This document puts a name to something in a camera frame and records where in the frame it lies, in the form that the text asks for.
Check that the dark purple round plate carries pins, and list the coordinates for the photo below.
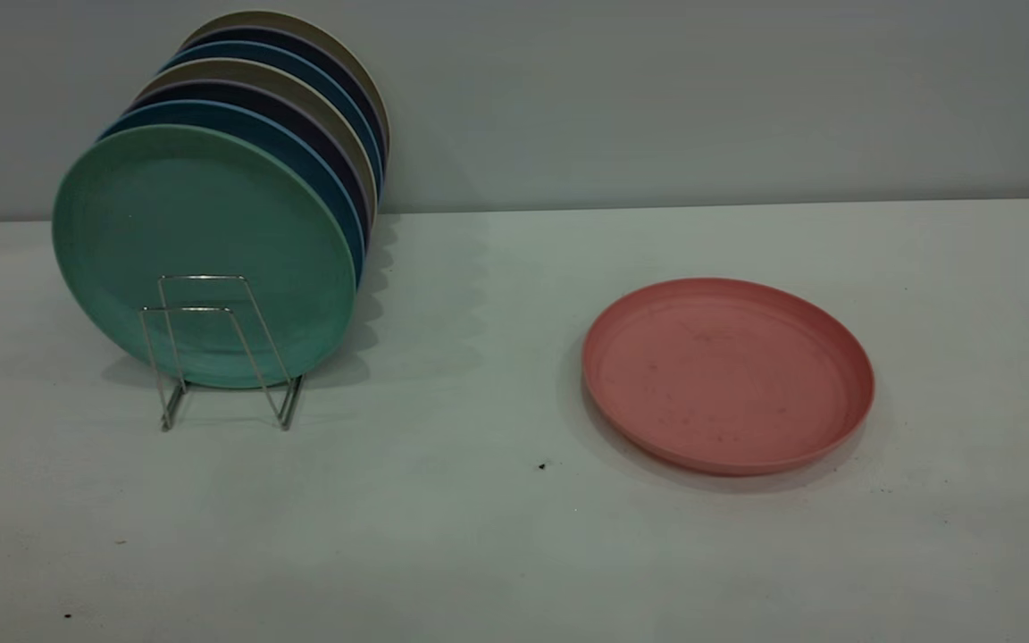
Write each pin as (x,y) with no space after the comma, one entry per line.
(318,134)
(318,54)

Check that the blue round plate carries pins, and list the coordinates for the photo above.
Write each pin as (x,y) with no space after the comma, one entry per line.
(300,152)
(318,76)

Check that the pink round plate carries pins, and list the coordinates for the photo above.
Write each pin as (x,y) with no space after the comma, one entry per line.
(729,375)

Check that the beige round plate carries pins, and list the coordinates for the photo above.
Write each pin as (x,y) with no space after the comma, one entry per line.
(318,32)
(300,89)

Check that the green round plate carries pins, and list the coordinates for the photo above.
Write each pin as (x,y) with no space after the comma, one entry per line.
(202,223)

